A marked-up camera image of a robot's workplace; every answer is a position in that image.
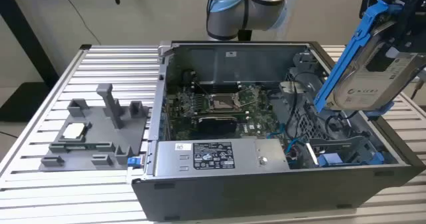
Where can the hard disk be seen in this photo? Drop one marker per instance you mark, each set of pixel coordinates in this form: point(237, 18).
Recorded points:
point(362, 89)

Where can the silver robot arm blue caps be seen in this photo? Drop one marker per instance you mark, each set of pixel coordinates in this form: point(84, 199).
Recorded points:
point(229, 17)

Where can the grey disk bay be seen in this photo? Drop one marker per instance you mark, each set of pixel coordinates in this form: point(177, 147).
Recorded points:
point(332, 142)

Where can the green motherboard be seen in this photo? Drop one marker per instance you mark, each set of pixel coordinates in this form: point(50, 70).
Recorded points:
point(259, 104)

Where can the CPU socket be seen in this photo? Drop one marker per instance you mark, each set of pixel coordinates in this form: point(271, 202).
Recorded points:
point(221, 101)

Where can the thin metal locking lever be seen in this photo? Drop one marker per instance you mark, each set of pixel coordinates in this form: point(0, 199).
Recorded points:
point(202, 88)

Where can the black graphics card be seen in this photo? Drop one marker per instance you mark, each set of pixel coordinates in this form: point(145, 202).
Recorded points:
point(215, 126)

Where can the grey power supply unit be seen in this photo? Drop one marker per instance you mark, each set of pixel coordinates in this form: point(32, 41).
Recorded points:
point(246, 156)

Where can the black open PC case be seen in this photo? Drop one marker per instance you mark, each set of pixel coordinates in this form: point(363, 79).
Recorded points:
point(233, 196)

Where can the black table corner cap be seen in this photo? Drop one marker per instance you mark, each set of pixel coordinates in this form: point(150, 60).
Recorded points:
point(85, 47)

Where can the blue case latch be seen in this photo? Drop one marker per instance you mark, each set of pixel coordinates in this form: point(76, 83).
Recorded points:
point(133, 162)

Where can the grey parts rack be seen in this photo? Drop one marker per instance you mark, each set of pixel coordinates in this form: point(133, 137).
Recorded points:
point(100, 134)

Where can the green RAM stick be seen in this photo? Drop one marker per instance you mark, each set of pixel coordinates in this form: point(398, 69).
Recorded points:
point(86, 146)

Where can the silver CPU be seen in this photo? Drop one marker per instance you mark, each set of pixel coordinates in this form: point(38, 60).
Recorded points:
point(74, 131)

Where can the black stand with base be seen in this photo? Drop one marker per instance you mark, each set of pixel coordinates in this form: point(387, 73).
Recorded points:
point(22, 101)

